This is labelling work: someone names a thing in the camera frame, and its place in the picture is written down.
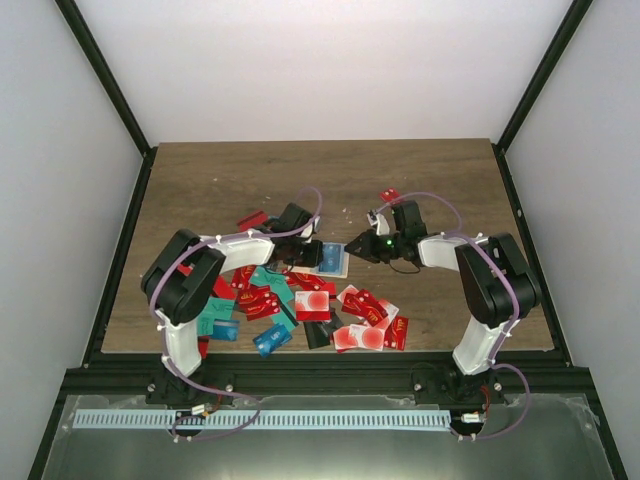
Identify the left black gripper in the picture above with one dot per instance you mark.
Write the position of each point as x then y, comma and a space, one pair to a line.
314, 258

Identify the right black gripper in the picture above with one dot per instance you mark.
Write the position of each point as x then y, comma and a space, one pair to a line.
368, 246

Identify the blue vip card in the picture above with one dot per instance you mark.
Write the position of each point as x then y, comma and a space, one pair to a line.
333, 258
272, 339

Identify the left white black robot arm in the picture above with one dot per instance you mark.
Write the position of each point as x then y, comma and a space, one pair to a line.
180, 281

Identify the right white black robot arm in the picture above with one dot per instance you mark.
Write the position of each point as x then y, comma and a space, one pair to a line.
500, 287

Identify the red gold card top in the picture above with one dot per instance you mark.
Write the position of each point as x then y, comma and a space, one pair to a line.
307, 282

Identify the teal VIP card upper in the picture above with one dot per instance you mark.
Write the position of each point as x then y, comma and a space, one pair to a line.
276, 282

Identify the teal vip card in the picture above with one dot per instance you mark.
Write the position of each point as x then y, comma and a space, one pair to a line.
215, 309
276, 282

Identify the red stripe card back left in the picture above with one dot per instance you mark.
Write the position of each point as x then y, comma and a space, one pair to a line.
252, 220

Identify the red card lone back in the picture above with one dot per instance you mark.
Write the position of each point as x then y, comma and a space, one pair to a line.
390, 196

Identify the red white circle card centre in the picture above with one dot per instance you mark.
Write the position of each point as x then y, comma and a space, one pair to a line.
312, 306

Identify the red white circle card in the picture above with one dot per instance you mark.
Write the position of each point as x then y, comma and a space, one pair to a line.
358, 336
312, 306

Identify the red gold VIP card right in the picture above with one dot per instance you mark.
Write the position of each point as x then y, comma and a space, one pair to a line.
363, 304

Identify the red gold vip card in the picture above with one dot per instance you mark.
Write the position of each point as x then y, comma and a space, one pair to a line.
258, 302
363, 304

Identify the red gold VIP card centre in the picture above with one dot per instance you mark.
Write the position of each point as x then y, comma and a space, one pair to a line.
258, 302

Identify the black card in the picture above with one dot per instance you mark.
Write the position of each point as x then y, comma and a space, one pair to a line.
319, 334

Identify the red white circle card bottom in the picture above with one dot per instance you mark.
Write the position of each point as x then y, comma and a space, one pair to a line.
358, 336

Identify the teal VIP card lower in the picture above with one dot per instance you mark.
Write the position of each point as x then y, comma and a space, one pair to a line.
215, 309

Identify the red card far right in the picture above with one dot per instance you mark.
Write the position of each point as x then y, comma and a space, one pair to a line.
396, 334

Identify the blue chip card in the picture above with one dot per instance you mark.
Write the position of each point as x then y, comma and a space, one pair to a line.
225, 330

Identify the dark red stripe card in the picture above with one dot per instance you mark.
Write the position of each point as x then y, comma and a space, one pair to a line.
203, 345

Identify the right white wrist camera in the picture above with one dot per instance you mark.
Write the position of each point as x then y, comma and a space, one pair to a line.
378, 223

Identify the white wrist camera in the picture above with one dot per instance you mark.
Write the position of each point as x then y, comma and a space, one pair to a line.
378, 223
314, 227

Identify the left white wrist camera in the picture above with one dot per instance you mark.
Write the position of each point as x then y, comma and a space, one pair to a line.
314, 227

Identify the black aluminium front rail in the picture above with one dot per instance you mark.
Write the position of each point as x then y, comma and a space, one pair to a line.
424, 374

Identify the light blue slotted cable duct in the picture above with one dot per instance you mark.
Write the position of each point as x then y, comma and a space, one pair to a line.
402, 420

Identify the black frame post right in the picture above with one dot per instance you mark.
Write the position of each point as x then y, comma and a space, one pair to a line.
560, 41

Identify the black frame post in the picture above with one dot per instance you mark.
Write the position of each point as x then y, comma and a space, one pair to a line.
560, 41
84, 37

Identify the black frame post left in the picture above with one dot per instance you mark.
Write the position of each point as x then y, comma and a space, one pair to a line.
84, 37

